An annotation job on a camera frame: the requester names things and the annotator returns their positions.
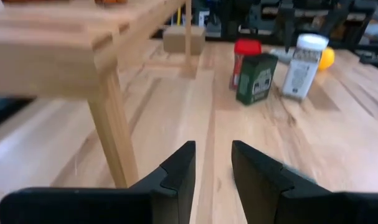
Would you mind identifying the slatted wooden shelf rack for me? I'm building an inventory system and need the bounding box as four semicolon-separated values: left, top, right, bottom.
0;0;194;189

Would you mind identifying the orange taco seasoning packet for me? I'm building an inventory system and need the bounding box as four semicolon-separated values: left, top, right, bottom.
94;0;128;5

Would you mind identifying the green black pepper tin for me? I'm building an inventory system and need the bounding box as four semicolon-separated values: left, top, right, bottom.
235;52;279;106

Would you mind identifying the white-lidded bagel seasoning jar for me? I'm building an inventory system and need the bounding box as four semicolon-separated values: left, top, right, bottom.
280;33;330;101

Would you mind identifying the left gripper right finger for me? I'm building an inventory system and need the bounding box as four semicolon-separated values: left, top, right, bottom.
231;139;378;224

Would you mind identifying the brown cardboard box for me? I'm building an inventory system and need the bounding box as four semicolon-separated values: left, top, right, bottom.
162;24;206;56

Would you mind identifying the red-lidded smoked paprika tin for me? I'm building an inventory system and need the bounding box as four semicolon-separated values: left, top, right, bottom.
229;38;263;91

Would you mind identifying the yellow lemon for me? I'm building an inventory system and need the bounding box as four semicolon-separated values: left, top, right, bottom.
318;46;336;71

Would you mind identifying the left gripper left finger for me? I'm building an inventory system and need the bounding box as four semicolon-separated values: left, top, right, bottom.
0;140;196;224

